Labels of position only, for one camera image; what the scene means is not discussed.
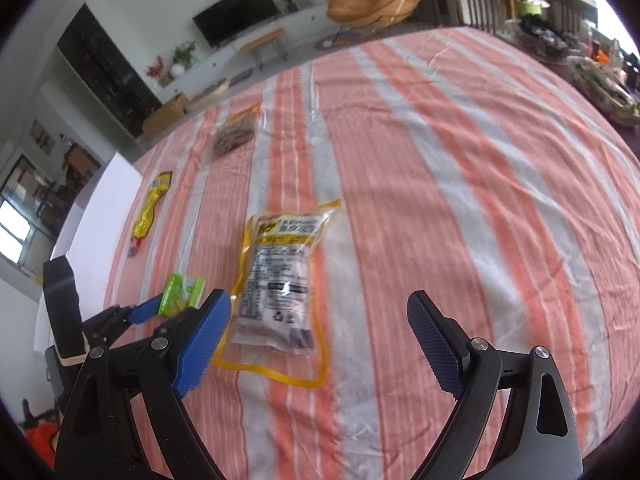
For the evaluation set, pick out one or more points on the green container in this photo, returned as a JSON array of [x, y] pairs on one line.
[[531, 6]]

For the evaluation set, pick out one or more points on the black television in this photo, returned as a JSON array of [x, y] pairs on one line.
[[235, 12]]

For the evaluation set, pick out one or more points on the orange grey striped tablecloth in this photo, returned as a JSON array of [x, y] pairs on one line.
[[425, 210]]

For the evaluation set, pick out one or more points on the white round vase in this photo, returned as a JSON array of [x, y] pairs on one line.
[[178, 71]]

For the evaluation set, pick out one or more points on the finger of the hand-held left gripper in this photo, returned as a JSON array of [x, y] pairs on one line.
[[147, 309]]

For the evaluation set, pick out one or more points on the green cracker packet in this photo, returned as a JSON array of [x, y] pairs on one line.
[[182, 292]]

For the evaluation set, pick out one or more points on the wooden bench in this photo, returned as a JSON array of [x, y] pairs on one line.
[[262, 37]]

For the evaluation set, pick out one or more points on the yellow-edged clear snack packet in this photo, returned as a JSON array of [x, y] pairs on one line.
[[280, 280]]

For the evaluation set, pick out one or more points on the red flower arrangement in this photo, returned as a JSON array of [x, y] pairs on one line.
[[157, 70]]

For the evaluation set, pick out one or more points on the wicker basket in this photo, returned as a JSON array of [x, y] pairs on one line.
[[607, 92]]

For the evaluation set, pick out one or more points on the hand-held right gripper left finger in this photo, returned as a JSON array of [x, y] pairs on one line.
[[205, 340]]

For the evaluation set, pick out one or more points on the wall picture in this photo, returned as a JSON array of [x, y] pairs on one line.
[[42, 137]]

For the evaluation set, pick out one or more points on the leafy plant in vase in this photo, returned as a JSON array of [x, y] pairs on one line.
[[184, 54]]

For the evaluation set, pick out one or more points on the dark display cabinet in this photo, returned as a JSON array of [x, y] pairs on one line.
[[105, 70]]

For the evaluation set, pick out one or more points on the yellow red snack packet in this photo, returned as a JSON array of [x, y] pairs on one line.
[[147, 210]]

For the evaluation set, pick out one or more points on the cardboard box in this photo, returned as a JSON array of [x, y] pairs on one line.
[[167, 115]]

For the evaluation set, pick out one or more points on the orange lounge chair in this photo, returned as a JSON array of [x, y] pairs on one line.
[[375, 0]]

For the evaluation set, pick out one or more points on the orange cloth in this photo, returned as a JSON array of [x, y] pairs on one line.
[[42, 432]]

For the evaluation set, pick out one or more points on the white television cabinet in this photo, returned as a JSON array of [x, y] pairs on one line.
[[310, 22]]

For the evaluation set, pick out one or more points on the clear orange-top snack packet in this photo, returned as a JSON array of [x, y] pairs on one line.
[[232, 135]]

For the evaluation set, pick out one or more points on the small potted plant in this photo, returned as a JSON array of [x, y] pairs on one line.
[[288, 4]]

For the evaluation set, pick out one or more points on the purple round rug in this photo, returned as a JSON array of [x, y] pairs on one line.
[[337, 37]]

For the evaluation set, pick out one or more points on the white board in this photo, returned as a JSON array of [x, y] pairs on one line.
[[100, 220]]

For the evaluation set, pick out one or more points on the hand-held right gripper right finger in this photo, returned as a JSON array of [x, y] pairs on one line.
[[435, 340]]

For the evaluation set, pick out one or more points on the round wooden tray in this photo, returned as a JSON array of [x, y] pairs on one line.
[[211, 91]]

